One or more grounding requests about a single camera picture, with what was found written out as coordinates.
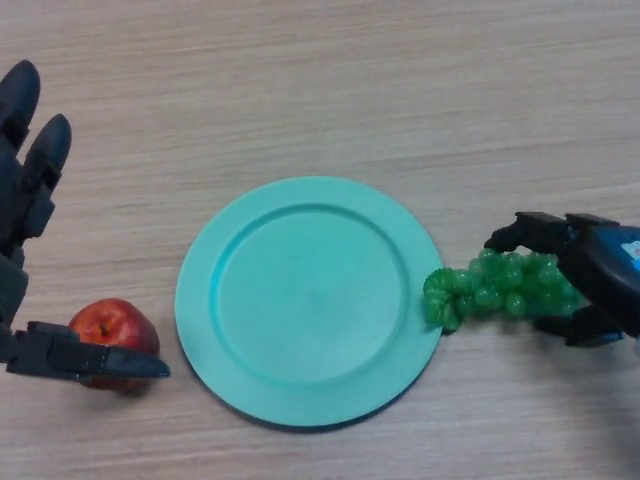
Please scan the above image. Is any green grape bunch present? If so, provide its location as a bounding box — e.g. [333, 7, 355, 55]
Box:
[423, 248, 586, 335]

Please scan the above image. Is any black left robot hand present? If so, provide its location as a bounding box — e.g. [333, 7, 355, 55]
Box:
[0, 59, 171, 386]

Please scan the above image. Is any red apple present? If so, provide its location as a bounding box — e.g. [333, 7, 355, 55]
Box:
[68, 298, 161, 392]

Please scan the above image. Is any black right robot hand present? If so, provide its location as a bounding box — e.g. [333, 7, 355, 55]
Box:
[483, 211, 640, 347]

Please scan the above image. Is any green round plate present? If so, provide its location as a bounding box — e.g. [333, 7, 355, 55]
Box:
[174, 174, 445, 434]

